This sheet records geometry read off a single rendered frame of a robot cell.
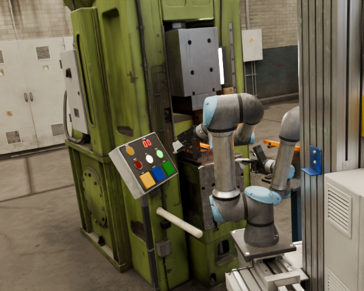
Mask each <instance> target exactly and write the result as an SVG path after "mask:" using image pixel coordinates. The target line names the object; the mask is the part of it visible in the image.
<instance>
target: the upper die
mask: <svg viewBox="0 0 364 291"><path fill-rule="evenodd" d="M211 96H216V91H213V92H208V93H204V94H198V95H192V96H186V97H182V96H171V97H172V107H173V108H174V109H183V110H191V111H194V110H199V109H203V105H204V101H205V99H206V98H207V97H211Z"/></svg>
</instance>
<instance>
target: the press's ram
mask: <svg viewBox="0 0 364 291"><path fill-rule="evenodd" d="M165 43H166V53H167V59H168V70H169V80H170V91H171V96H182V97H186V96H192V95H198V94H204V93H208V92H213V91H220V90H222V87H221V71H220V55H219V46H218V31H217V27H207V28H191V29H177V30H173V31H167V32H165Z"/></svg>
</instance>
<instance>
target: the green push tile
mask: <svg viewBox="0 0 364 291"><path fill-rule="evenodd" d="M161 166H162V167H163V169H164V171H165V173H166V174H167V176H169V175H171V174H172V173H174V172H175V170H174V168H173V166H172V165H171V163H170V162H169V161H167V162H165V163H163V164H162V165H161Z"/></svg>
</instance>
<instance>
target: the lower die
mask: <svg viewBox="0 0 364 291"><path fill-rule="evenodd" d="M186 150H187V158H190V153H191V159H193V160H195V161H198V162H201V163H204V162H207V161H210V160H213V152H211V151H209V148H207V147H202V146H201V147H200V153H201V157H200V158H198V159H194V158H193V152H192V149H190V152H189V148H187V149H186ZM183 155H184V157H186V154H185V149H183Z"/></svg>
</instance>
